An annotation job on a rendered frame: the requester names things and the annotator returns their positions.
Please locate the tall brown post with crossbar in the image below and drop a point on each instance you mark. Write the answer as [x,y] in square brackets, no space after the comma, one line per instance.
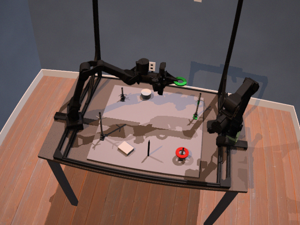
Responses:
[100,122]

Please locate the beige short cylinder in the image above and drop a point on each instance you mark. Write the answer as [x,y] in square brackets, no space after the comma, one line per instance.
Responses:
[146,94]

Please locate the green ring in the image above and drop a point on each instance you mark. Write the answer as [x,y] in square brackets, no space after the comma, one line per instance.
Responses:
[180,84]

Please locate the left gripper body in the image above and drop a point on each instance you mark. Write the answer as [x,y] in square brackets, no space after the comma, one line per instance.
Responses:
[223,140]

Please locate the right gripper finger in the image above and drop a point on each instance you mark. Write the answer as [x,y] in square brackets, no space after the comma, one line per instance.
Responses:
[168,83]
[170,77]

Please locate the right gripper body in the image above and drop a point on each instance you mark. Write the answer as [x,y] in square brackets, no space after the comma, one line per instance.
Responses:
[161,74]

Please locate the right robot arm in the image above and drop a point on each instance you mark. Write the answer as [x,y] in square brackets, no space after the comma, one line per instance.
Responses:
[137,74]

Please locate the red flat disc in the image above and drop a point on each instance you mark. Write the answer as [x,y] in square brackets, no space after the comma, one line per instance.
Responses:
[182,156]

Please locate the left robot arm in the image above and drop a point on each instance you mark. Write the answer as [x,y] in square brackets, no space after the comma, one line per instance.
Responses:
[235,105]

